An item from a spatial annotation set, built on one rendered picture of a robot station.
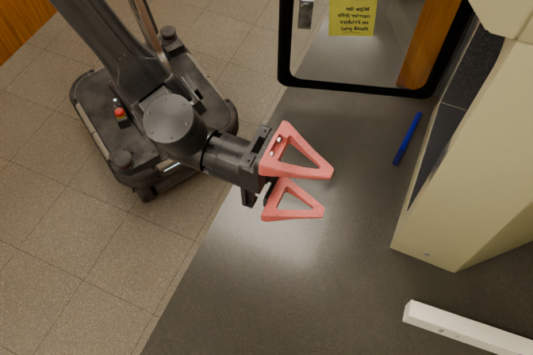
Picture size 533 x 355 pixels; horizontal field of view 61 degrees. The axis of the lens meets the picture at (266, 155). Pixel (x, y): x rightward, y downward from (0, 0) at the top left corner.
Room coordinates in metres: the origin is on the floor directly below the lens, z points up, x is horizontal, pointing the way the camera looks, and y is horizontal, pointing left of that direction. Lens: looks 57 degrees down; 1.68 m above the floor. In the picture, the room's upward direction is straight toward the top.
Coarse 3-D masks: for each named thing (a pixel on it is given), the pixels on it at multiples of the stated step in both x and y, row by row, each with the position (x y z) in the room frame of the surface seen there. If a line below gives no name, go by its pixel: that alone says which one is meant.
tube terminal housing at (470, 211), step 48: (528, 48) 0.28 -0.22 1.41; (480, 96) 0.30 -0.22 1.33; (528, 96) 0.27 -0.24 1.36; (480, 144) 0.28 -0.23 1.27; (528, 144) 0.26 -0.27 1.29; (432, 192) 0.28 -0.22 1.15; (480, 192) 0.27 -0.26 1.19; (528, 192) 0.25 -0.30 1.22; (432, 240) 0.27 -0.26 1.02; (480, 240) 0.25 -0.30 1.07; (528, 240) 0.29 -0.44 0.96
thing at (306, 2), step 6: (300, 0) 0.59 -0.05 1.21; (306, 0) 0.59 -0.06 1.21; (312, 0) 0.59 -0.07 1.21; (300, 6) 0.59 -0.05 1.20; (306, 6) 0.59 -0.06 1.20; (312, 6) 0.59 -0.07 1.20; (300, 12) 0.59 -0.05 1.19; (306, 12) 0.59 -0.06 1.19; (312, 12) 0.59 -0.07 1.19; (300, 18) 0.59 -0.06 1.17; (306, 18) 0.59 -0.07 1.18; (300, 24) 0.59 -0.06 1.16; (306, 24) 0.59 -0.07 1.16
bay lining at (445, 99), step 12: (480, 24) 0.55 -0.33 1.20; (480, 36) 0.54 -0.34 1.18; (492, 36) 0.54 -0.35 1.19; (468, 48) 0.55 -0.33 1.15; (480, 48) 0.54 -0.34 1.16; (492, 48) 0.53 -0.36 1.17; (468, 60) 0.54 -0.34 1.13; (480, 60) 0.54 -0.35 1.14; (492, 60) 0.53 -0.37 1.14; (456, 72) 0.55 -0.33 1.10; (468, 72) 0.54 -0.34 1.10; (480, 72) 0.53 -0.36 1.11; (456, 84) 0.54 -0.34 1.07; (468, 84) 0.54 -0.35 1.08; (480, 84) 0.53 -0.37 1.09; (444, 96) 0.55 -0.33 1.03; (456, 96) 0.54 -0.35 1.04; (468, 96) 0.53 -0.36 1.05; (468, 108) 0.53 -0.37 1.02
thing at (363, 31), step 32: (320, 0) 0.61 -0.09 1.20; (352, 0) 0.60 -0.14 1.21; (384, 0) 0.59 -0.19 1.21; (416, 0) 0.59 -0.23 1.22; (448, 0) 0.58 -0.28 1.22; (320, 32) 0.60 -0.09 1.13; (352, 32) 0.60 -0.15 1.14; (384, 32) 0.59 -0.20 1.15; (416, 32) 0.58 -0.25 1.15; (320, 64) 0.60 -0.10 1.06; (352, 64) 0.60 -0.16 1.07; (384, 64) 0.59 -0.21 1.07; (416, 64) 0.58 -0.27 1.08
